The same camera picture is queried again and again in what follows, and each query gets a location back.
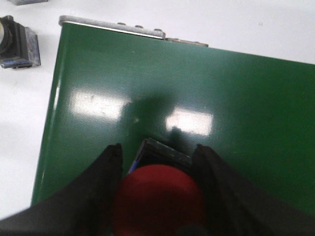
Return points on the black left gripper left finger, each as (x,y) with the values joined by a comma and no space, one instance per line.
(82,208)

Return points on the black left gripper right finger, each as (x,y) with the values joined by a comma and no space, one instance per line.
(237,207)

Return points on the red mushroom push button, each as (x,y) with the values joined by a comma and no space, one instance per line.
(158,196)

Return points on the green conveyor belt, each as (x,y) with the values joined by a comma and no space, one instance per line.
(109,87)

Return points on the push button lying on table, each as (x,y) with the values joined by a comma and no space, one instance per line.
(18,45)

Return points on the conveyor end metal plate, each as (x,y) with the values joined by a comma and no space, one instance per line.
(123,28)

